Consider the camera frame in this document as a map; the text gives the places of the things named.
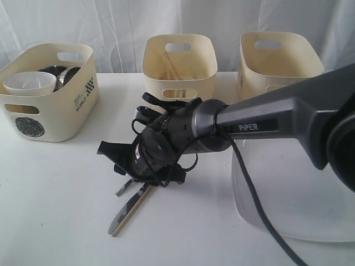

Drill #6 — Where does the cream bin with circle mark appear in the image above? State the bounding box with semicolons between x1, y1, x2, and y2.
1;43;99;142

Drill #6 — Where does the cream bin with square mark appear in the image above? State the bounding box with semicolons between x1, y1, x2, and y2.
237;32;325;101

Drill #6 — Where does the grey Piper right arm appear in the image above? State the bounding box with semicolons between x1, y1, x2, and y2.
97;65;354;190

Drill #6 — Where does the cream bin with triangle mark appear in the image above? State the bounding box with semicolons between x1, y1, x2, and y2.
142;34;218;101

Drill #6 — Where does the steel table knife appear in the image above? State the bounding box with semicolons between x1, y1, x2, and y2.
108;184;152;235

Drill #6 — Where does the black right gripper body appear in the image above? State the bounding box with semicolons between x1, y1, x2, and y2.
129;127;186;185

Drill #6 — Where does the white ceramic bowl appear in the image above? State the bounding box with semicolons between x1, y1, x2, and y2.
2;71;57;96

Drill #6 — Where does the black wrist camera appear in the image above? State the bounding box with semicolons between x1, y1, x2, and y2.
134;106;162;125

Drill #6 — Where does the white square plate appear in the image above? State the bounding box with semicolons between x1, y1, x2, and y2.
235;139;354;242

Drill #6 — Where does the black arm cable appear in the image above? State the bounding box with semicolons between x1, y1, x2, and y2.
130;91;307;266

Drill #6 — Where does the wooden chopstick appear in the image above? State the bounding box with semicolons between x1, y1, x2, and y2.
165;52;179;80
113;186;153;237

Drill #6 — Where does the steel fork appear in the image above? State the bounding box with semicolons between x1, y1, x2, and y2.
115;179;133;197

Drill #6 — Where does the white curtain backdrop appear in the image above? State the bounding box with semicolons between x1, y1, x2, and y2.
1;1;354;73

